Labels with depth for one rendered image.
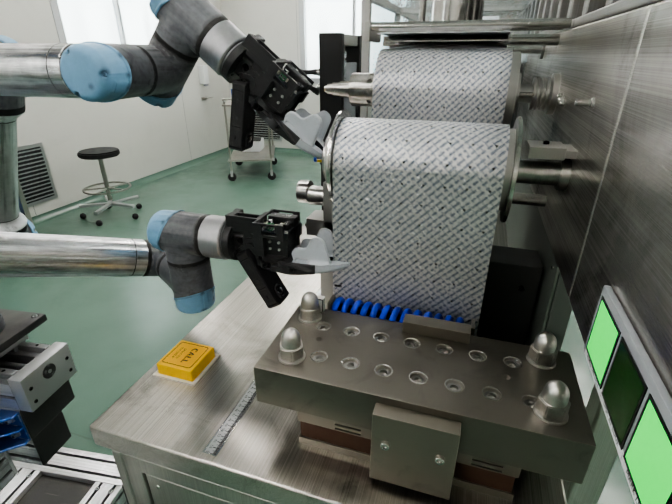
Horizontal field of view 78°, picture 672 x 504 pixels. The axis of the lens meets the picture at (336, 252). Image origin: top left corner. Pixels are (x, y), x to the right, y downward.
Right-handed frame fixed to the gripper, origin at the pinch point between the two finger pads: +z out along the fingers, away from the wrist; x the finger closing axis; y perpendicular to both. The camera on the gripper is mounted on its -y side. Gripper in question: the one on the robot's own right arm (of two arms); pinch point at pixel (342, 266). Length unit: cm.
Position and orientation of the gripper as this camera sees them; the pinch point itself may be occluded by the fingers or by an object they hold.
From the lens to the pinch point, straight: 67.6
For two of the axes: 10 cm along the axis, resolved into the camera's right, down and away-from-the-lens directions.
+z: 9.5, 1.3, -2.8
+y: 0.0, -9.0, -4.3
